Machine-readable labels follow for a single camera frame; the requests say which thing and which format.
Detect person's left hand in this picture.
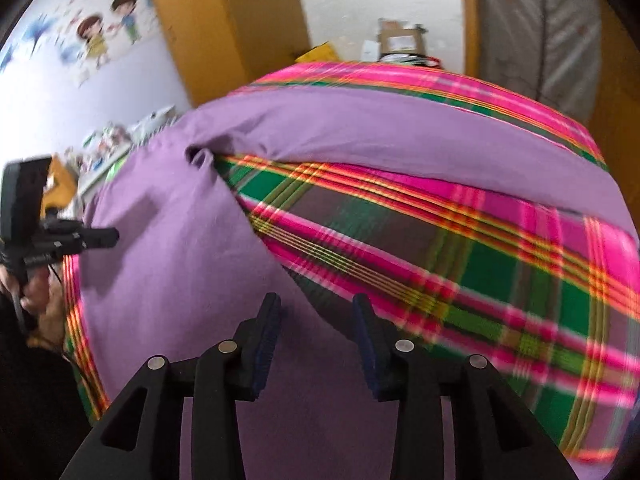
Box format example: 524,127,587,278
22,265,64,319

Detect cartoon couple wall sticker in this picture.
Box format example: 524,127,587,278
0,0,147,87

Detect pink plaid bed sheet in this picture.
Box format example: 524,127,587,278
62,60,640,466

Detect open cardboard box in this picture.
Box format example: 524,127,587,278
377,19,429,62

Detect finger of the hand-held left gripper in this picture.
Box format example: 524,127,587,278
75,227,120,252

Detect clear plastic door curtain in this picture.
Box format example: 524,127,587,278
475,0,602,111

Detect yellow bag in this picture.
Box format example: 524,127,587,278
295,42,341,66

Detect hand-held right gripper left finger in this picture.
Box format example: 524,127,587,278
60,292,282,480

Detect wooden wardrobe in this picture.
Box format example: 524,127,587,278
142,0,311,108

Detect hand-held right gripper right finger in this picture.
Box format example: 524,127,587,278
352,294,576,480

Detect wooden door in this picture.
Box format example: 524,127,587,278
585,0,640,142

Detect person's left forearm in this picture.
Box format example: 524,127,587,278
27,310,69,356

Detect purple fleece pants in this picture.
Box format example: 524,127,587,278
77,87,640,480

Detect white carton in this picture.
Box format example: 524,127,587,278
131,105,177,137

